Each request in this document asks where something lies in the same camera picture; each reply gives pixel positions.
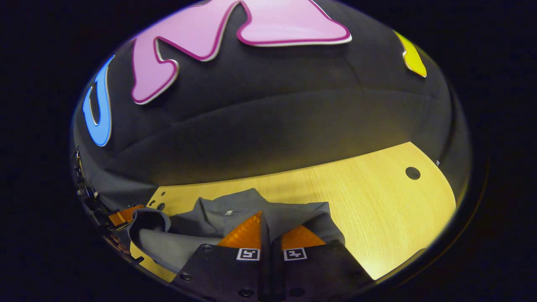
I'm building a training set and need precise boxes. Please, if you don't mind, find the gray button-up shirt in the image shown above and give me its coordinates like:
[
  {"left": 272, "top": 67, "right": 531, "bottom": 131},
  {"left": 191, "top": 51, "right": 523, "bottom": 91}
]
[{"left": 128, "top": 188, "right": 347, "bottom": 275}]

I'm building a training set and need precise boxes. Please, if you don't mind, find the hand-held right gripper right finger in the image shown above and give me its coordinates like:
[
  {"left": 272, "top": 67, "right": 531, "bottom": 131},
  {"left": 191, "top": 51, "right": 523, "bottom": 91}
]
[{"left": 271, "top": 224, "right": 374, "bottom": 302}]

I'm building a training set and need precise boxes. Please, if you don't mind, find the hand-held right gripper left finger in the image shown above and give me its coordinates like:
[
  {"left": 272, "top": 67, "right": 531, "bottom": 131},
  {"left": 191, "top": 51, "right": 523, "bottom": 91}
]
[{"left": 171, "top": 211, "right": 269, "bottom": 302}]

